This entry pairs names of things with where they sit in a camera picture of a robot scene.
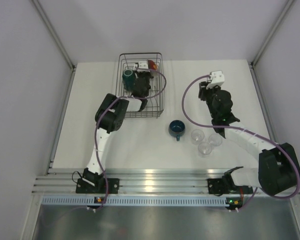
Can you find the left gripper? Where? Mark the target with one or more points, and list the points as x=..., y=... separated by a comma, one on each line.
x=150, y=75

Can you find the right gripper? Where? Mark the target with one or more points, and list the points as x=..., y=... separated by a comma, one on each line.
x=204, y=91

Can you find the wire dish rack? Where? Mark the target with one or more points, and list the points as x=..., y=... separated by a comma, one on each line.
x=153, y=105

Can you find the dark green mug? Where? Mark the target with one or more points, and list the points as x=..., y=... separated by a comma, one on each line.
x=128, y=78

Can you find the red cup white inside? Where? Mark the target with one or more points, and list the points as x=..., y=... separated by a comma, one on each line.
x=152, y=65

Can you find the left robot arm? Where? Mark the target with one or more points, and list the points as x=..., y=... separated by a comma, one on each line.
x=109, y=118

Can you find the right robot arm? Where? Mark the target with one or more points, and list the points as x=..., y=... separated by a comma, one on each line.
x=277, y=167

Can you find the clear glass back right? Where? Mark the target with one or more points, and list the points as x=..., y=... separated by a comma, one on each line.
x=215, y=140

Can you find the clear glass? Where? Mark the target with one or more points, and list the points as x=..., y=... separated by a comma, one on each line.
x=197, y=136
x=204, y=149
x=215, y=140

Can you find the clear glass back left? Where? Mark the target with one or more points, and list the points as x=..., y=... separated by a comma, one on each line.
x=197, y=136

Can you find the clear glass front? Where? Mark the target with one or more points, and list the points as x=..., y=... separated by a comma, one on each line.
x=204, y=149

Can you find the dark blue cup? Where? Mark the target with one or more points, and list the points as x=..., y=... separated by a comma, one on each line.
x=177, y=129

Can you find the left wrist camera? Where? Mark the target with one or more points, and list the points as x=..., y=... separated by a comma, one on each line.
x=141, y=66

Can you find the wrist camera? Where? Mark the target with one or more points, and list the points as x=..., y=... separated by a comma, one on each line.
x=217, y=79
x=141, y=66

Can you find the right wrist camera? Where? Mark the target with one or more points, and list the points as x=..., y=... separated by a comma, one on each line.
x=217, y=79

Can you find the right aluminium frame post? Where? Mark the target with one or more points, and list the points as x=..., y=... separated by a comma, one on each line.
x=274, y=28

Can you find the aluminium frame post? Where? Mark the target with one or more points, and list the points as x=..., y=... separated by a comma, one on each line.
x=53, y=33
x=274, y=28

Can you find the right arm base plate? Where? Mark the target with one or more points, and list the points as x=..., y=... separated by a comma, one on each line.
x=217, y=187

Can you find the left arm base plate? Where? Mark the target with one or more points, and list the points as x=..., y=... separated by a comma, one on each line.
x=84, y=187

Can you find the left aluminium frame post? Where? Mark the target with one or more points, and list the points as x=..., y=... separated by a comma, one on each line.
x=53, y=33

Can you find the aluminium mounting rail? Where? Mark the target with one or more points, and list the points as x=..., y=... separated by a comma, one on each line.
x=60, y=181

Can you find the slotted cable duct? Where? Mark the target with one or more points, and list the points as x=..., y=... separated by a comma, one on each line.
x=157, y=201

